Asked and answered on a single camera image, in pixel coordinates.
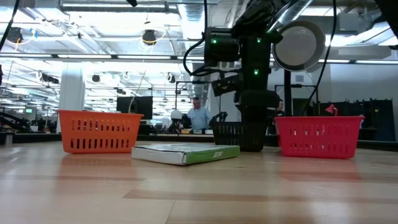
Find silver ribbed ventilation duct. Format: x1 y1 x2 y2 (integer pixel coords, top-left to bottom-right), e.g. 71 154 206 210
177 0 206 97

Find orange plastic basket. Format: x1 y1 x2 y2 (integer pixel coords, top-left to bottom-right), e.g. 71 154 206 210
57 109 144 154

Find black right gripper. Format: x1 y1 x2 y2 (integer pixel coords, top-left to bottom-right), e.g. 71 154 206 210
235 90 280 123

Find black ceiling device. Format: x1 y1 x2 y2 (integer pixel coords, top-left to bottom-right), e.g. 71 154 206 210
142 29 157 47
6 27 24 44

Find red plastic basket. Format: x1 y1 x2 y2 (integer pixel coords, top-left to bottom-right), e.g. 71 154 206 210
274 115 365 159

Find thin black hanging cable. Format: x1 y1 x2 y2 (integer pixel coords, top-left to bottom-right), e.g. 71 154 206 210
0 0 21 52

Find green acer box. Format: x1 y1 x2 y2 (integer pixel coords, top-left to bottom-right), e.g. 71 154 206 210
131 142 241 166

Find white pillar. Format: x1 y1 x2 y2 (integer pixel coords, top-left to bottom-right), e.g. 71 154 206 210
58 62 85 111

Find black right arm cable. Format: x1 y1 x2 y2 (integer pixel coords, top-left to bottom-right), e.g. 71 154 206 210
298 0 338 116

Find silver slanted ventilation duct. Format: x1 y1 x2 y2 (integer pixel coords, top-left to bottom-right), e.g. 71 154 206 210
267 0 313 32

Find round white lamp black pole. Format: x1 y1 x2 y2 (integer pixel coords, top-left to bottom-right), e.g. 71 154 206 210
272 19 326 118

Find person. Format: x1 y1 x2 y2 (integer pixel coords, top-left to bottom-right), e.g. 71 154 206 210
270 98 285 135
186 96 213 131

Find overhead light bar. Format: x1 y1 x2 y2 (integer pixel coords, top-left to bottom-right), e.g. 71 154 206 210
0 53 398 65

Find small red desk lamp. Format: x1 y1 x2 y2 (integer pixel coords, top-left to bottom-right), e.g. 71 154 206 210
325 104 339 117

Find black cabinets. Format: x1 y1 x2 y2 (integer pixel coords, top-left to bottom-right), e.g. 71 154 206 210
318 99 396 142

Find black looped wrist cable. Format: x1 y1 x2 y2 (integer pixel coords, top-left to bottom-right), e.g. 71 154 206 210
182 0 220 78

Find black plastic basket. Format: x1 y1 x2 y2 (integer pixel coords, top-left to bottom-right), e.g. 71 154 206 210
211 121 272 152

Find black monitor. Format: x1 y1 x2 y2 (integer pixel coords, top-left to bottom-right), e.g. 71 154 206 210
116 96 154 121

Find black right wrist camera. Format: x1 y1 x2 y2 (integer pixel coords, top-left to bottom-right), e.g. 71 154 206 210
211 73 244 97

